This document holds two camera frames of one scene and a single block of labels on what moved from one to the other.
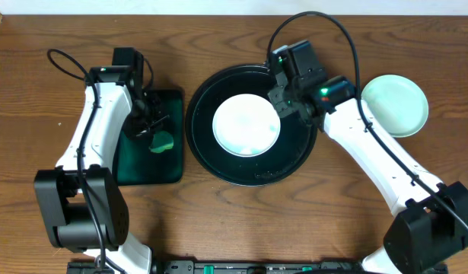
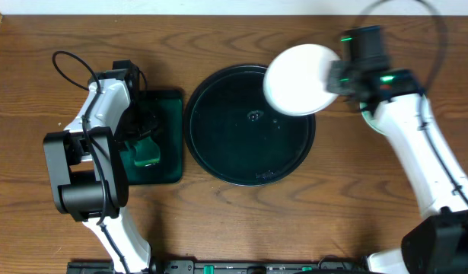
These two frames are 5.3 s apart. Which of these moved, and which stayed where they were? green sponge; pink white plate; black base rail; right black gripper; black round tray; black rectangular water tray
Moved: green sponge; right black gripper; pink white plate
Stayed: black rectangular water tray; black round tray; black base rail
